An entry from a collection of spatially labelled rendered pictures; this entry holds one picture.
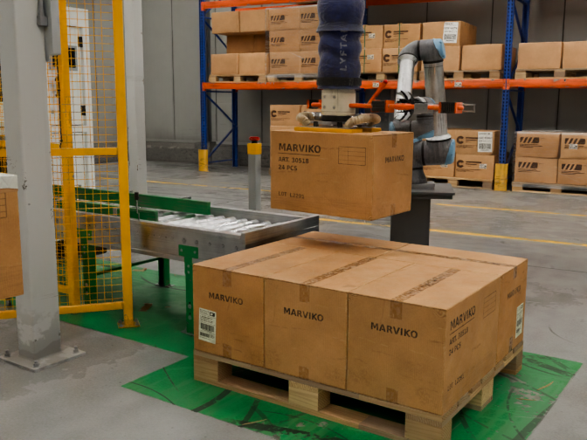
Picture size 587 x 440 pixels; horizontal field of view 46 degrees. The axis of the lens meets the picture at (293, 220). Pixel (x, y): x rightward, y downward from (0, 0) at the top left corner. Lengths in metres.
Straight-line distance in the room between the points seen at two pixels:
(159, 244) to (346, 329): 1.52
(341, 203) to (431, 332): 1.01
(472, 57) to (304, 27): 2.83
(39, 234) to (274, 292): 1.24
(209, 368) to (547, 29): 9.55
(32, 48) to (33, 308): 1.22
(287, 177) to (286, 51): 8.52
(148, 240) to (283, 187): 0.89
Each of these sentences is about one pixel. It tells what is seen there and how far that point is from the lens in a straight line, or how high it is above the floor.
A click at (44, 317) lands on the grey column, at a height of 0.22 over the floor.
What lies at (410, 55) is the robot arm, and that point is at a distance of 4.11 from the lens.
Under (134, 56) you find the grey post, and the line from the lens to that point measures 6.79.
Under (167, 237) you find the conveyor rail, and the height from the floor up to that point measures 0.52.
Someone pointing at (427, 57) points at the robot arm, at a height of 1.52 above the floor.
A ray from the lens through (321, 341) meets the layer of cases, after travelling 2.80.
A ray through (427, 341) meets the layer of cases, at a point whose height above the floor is 0.41.
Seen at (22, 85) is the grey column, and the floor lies 1.33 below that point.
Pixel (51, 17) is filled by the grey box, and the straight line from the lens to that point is 3.51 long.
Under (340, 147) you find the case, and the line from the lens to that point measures 3.31.
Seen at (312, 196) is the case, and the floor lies 0.80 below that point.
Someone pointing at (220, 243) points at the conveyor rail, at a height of 0.54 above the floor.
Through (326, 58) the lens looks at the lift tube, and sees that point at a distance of 3.47.
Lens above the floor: 1.26
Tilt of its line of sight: 10 degrees down
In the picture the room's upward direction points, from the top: straight up
